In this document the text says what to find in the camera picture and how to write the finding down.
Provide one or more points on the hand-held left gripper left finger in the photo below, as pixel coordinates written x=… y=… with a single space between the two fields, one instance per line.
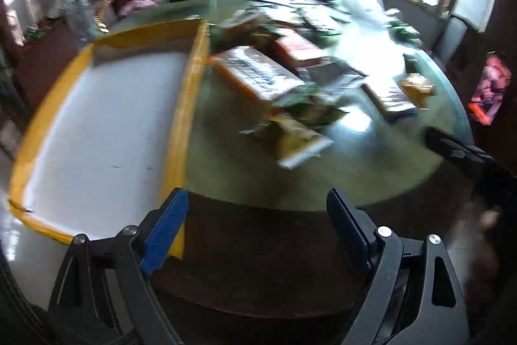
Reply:
x=165 y=232

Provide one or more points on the dark striped snack packet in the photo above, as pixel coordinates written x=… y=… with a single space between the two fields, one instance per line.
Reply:
x=389 y=102

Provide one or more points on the yellow cardboard box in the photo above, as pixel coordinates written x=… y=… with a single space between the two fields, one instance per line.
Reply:
x=105 y=126

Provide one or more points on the pink orange toy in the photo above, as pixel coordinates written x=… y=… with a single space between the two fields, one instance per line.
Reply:
x=490 y=90

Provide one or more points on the green leafy vegetable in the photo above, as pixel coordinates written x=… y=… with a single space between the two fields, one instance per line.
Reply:
x=404 y=30

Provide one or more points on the pink cloth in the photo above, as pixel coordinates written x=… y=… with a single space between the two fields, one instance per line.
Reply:
x=137 y=7

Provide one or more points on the person's right hand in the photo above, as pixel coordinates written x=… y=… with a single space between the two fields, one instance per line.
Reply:
x=489 y=221

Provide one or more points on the yellow foil snack packet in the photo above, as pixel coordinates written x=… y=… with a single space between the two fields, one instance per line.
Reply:
x=297 y=139

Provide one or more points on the orange black-striped cracker packet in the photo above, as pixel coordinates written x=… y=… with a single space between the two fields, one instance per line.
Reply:
x=256 y=74

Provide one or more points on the dark red sideboard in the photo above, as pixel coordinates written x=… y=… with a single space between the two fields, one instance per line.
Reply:
x=48 y=58

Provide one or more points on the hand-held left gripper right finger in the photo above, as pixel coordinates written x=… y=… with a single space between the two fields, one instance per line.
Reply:
x=347 y=227

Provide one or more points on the clear blue plastic jug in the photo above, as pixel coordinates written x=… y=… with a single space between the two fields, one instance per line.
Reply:
x=80 y=18

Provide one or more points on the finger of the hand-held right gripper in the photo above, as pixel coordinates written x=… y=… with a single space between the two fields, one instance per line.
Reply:
x=448 y=149

